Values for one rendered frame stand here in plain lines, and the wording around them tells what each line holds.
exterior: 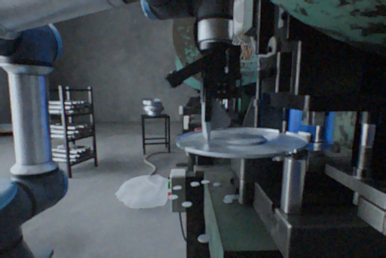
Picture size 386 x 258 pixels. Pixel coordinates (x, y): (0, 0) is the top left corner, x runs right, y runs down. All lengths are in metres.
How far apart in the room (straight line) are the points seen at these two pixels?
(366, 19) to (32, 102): 0.69
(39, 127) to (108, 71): 6.79
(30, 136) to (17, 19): 0.30
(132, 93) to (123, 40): 1.51
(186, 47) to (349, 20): 1.68
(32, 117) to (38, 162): 0.12
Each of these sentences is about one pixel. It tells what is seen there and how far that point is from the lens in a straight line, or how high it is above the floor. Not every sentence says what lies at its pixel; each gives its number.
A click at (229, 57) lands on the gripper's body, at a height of 0.97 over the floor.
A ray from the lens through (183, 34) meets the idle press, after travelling 1.90.
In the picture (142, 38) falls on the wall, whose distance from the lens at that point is 7.39.
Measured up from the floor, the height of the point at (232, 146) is 0.79.
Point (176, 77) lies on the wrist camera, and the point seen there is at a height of 0.93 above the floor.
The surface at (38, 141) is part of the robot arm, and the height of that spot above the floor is 0.77.
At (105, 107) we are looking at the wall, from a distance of 7.54.
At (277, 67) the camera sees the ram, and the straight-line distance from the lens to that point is 0.52.
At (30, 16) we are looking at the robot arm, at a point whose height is 1.03.
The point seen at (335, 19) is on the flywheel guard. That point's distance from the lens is 0.25.
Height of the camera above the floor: 0.90
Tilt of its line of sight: 10 degrees down
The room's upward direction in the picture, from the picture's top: straight up
